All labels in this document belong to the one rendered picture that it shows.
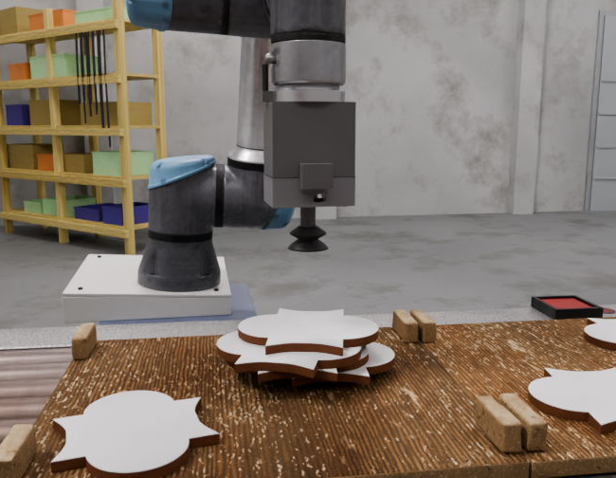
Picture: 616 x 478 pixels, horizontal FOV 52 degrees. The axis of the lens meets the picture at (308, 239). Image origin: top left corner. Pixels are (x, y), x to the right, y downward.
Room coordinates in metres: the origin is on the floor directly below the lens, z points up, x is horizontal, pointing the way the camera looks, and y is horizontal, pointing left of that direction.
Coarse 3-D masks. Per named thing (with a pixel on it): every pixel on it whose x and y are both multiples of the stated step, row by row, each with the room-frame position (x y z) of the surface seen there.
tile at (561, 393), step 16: (544, 368) 0.64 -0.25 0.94; (544, 384) 0.59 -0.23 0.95; (560, 384) 0.59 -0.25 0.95; (576, 384) 0.59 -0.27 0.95; (592, 384) 0.59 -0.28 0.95; (608, 384) 0.59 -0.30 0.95; (544, 400) 0.55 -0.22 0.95; (560, 400) 0.55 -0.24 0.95; (576, 400) 0.55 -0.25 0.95; (592, 400) 0.55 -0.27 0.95; (608, 400) 0.55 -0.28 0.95; (560, 416) 0.54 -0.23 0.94; (576, 416) 0.53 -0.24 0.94; (592, 416) 0.52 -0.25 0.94; (608, 416) 0.52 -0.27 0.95
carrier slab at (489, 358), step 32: (576, 320) 0.83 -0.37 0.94; (448, 352) 0.71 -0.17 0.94; (480, 352) 0.71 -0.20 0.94; (512, 352) 0.71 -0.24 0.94; (544, 352) 0.71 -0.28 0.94; (576, 352) 0.71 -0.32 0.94; (608, 352) 0.71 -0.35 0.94; (480, 384) 0.61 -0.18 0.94; (512, 384) 0.61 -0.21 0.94; (544, 416) 0.54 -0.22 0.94; (576, 448) 0.48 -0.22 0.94; (608, 448) 0.48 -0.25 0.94
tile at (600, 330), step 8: (592, 320) 0.80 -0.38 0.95; (600, 320) 0.80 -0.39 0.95; (608, 320) 0.80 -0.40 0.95; (592, 328) 0.77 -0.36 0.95; (600, 328) 0.77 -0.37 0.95; (608, 328) 0.77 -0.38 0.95; (584, 336) 0.76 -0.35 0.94; (592, 336) 0.74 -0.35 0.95; (600, 336) 0.74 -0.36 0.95; (608, 336) 0.74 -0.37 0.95; (600, 344) 0.73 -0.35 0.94; (608, 344) 0.72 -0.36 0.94
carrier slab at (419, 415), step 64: (64, 384) 0.61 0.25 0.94; (128, 384) 0.61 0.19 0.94; (192, 384) 0.61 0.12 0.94; (256, 384) 0.61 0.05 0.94; (320, 384) 0.61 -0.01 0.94; (384, 384) 0.61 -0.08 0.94; (448, 384) 0.61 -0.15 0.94; (256, 448) 0.48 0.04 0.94; (320, 448) 0.48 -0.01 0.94; (384, 448) 0.48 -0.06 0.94; (448, 448) 0.48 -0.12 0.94
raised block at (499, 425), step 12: (480, 396) 0.53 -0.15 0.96; (480, 408) 0.52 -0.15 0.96; (492, 408) 0.50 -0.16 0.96; (504, 408) 0.50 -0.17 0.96; (480, 420) 0.52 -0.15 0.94; (492, 420) 0.49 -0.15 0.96; (504, 420) 0.48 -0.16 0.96; (516, 420) 0.48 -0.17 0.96; (492, 432) 0.49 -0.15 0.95; (504, 432) 0.47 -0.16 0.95; (516, 432) 0.47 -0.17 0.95; (504, 444) 0.47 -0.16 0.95; (516, 444) 0.47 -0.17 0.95
